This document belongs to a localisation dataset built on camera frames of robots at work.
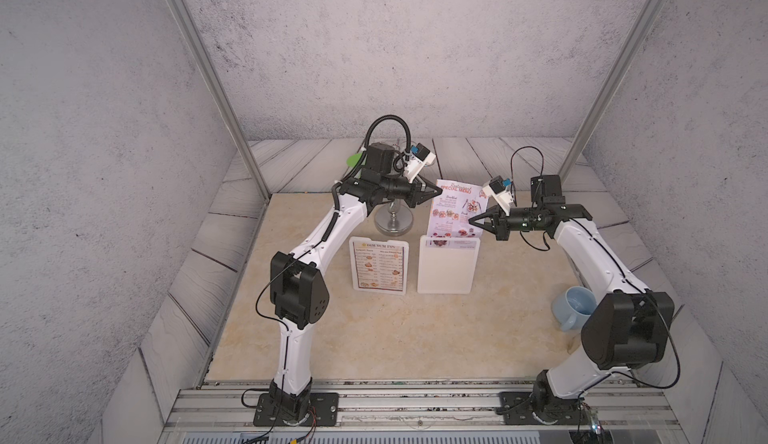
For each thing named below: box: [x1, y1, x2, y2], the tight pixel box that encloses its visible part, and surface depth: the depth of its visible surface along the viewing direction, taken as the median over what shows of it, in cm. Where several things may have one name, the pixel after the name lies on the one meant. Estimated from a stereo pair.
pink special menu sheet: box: [427, 179, 488, 237], surface depth 81 cm
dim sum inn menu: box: [353, 241, 404, 292], surface depth 88 cm
